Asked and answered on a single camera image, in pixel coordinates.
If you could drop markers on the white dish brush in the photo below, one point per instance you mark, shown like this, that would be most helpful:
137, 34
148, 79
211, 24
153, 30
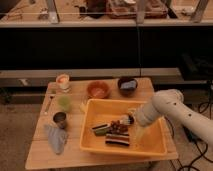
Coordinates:
127, 120

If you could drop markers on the small metal cup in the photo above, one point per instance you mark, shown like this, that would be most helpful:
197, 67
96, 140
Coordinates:
60, 119

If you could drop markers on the yellow plastic bin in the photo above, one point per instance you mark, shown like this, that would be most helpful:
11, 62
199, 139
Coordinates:
148, 141

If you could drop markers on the metal spoon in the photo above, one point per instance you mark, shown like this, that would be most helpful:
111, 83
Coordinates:
48, 105

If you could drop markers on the dark brown bowl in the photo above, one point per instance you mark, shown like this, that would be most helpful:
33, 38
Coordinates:
126, 92

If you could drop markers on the green plastic cup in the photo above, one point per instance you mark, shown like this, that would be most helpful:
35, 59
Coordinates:
64, 103

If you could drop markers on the blue sponge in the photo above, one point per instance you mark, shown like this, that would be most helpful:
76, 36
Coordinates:
128, 85

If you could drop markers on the orange bowl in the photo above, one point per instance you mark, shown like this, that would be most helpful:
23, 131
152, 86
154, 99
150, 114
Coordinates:
98, 89

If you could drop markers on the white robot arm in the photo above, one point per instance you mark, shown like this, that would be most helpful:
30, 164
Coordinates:
170, 103

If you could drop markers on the grey blue cloth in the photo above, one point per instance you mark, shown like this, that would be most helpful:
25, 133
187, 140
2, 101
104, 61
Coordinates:
57, 138

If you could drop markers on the wooden table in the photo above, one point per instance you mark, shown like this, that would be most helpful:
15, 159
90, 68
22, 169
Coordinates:
41, 156

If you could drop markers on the striped eggplant toy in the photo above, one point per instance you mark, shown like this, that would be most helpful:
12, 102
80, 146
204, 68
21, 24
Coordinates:
120, 139

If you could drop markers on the yellow lemon slice toy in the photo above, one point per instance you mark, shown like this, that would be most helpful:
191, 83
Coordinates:
82, 107

